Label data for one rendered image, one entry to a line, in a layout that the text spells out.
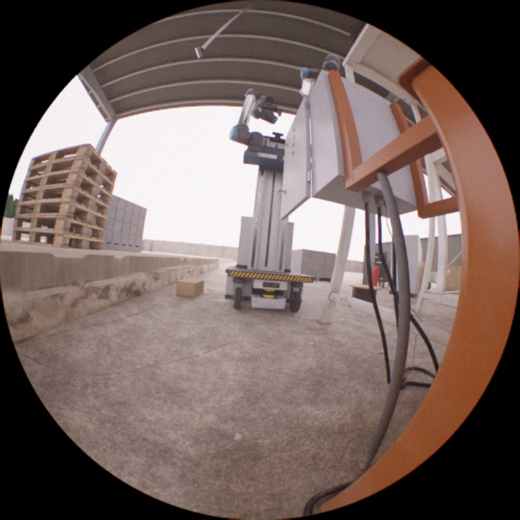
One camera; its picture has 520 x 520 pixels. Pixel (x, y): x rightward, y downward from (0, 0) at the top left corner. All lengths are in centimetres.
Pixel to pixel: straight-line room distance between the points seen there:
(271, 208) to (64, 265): 167
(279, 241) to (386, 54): 236
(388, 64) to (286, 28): 292
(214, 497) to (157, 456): 14
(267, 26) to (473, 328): 493
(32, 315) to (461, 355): 107
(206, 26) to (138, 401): 536
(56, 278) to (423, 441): 115
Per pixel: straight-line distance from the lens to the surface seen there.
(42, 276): 100
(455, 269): 618
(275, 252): 167
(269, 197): 177
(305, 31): 493
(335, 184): 56
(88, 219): 217
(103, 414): 55
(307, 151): 77
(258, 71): 522
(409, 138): 37
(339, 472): 47
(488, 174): 16
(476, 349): 15
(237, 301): 135
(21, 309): 94
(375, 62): 238
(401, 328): 32
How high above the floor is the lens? 40
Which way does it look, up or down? 1 degrees up
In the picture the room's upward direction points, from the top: 6 degrees clockwise
